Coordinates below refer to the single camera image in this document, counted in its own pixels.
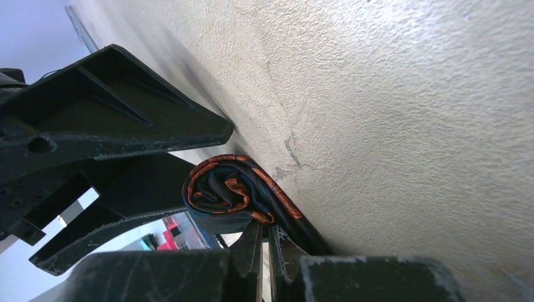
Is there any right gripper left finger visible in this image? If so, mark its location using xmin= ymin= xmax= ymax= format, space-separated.
xmin=35 ymin=221 xmax=263 ymax=301

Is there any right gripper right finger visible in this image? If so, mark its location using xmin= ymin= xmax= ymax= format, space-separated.
xmin=268 ymin=226 xmax=464 ymax=301

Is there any aluminium frame rail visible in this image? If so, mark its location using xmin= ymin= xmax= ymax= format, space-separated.
xmin=64 ymin=5 xmax=99 ymax=53

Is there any dark orange floral tie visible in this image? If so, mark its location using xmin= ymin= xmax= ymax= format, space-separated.
xmin=181 ymin=154 xmax=333 ymax=255

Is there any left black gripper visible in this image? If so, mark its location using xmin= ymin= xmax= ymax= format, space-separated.
xmin=1 ymin=44 xmax=233 ymax=276

